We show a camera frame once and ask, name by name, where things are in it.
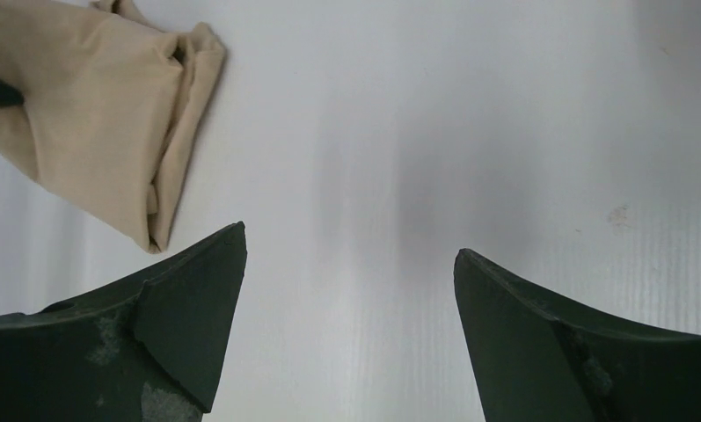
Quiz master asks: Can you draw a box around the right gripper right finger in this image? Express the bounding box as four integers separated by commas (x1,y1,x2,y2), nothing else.
454,249,701,421

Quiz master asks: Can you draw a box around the beige t shirt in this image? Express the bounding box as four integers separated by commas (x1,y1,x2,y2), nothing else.
0,1,226,253

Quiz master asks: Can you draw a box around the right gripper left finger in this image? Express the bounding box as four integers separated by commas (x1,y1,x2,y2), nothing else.
0,222,247,421

